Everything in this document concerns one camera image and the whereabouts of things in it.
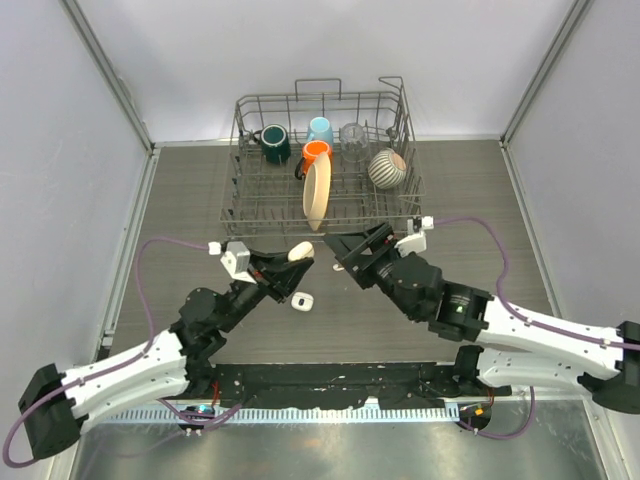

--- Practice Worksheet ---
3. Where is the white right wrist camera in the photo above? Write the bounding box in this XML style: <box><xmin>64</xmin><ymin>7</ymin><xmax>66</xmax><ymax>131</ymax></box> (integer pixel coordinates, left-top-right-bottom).
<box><xmin>395</xmin><ymin>216</ymin><xmax>434</xmax><ymax>257</ymax></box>

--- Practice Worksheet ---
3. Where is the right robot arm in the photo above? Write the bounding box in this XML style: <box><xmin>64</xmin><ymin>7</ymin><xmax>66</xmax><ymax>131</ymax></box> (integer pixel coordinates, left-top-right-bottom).
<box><xmin>324</xmin><ymin>216</ymin><xmax>639</xmax><ymax>414</ymax></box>

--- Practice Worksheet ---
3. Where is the white earbud charging case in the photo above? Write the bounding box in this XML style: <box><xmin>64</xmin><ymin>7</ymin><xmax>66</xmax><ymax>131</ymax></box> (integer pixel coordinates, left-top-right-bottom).
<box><xmin>291</xmin><ymin>291</ymin><xmax>314</xmax><ymax>312</ymax></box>

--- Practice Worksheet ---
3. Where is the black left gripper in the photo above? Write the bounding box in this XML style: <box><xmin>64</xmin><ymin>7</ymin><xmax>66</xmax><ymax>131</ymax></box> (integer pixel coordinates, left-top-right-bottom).
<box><xmin>217</xmin><ymin>248</ymin><xmax>312</xmax><ymax>333</ymax></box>

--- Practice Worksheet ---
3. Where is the grey wire dish rack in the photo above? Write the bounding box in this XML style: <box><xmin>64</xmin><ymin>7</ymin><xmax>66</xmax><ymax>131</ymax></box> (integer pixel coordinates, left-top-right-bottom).
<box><xmin>220</xmin><ymin>76</ymin><xmax>423</xmax><ymax>248</ymax></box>

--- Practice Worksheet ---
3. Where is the striped ceramic bowl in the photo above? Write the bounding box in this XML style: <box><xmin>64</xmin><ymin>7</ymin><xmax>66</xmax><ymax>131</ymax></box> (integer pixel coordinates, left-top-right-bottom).
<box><xmin>368</xmin><ymin>148</ymin><xmax>407</xmax><ymax>190</ymax></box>

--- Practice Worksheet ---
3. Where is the beige plate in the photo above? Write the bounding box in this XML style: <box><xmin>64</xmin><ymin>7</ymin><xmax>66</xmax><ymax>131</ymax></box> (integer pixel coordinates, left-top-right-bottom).
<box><xmin>303</xmin><ymin>153</ymin><xmax>332</xmax><ymax>231</ymax></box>

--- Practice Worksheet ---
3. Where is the white slotted cable duct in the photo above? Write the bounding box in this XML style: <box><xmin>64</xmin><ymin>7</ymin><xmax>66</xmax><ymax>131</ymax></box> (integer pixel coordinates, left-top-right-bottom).
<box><xmin>104</xmin><ymin>401</ymin><xmax>460</xmax><ymax>425</ymax></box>

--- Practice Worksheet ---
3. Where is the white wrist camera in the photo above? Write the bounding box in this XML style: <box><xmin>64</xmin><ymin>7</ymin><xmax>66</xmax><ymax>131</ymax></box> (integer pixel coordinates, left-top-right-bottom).
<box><xmin>395</xmin><ymin>216</ymin><xmax>434</xmax><ymax>257</ymax></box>
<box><xmin>207</xmin><ymin>241</ymin><xmax>256</xmax><ymax>284</ymax></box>

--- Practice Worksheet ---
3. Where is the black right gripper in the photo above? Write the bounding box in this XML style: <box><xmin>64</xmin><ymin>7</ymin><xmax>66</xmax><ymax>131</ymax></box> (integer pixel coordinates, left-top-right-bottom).
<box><xmin>323</xmin><ymin>221</ymin><xmax>420</xmax><ymax>320</ymax></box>

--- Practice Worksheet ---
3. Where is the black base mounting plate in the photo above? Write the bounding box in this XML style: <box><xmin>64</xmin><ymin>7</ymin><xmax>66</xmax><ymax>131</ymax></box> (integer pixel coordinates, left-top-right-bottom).
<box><xmin>183</xmin><ymin>362</ymin><xmax>512</xmax><ymax>410</ymax></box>

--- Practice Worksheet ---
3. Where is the light blue mug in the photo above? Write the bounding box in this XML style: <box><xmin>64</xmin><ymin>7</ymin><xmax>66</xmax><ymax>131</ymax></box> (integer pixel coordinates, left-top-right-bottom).
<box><xmin>306</xmin><ymin>116</ymin><xmax>333</xmax><ymax>147</ymax></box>

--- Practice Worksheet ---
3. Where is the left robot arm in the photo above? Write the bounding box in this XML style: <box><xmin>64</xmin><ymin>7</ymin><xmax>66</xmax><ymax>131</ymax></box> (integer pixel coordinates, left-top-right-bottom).
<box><xmin>18</xmin><ymin>241</ymin><xmax>314</xmax><ymax>461</ymax></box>

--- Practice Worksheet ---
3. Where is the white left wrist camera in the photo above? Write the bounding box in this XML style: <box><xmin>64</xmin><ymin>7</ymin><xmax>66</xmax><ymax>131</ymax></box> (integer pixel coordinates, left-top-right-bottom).
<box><xmin>207</xmin><ymin>241</ymin><xmax>256</xmax><ymax>284</ymax></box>

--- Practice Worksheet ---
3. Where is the beige earbud charging case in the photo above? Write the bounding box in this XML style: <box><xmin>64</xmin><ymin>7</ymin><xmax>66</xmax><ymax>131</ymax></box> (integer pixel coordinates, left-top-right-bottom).
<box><xmin>287</xmin><ymin>241</ymin><xmax>315</xmax><ymax>262</ymax></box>

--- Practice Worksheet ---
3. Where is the orange mug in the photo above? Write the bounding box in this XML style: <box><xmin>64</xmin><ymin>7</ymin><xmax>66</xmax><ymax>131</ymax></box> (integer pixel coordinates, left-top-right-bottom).
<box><xmin>294</xmin><ymin>140</ymin><xmax>333</xmax><ymax>180</ymax></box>

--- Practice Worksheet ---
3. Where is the dark green mug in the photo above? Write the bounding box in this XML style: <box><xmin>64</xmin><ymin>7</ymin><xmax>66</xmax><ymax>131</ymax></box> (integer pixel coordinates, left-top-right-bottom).
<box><xmin>251</xmin><ymin>124</ymin><xmax>291</xmax><ymax>165</ymax></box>

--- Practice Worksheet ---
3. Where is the clear glass cup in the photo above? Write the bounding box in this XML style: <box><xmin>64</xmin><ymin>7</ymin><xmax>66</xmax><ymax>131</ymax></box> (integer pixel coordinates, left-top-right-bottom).
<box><xmin>339</xmin><ymin>122</ymin><xmax>369</xmax><ymax>163</ymax></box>

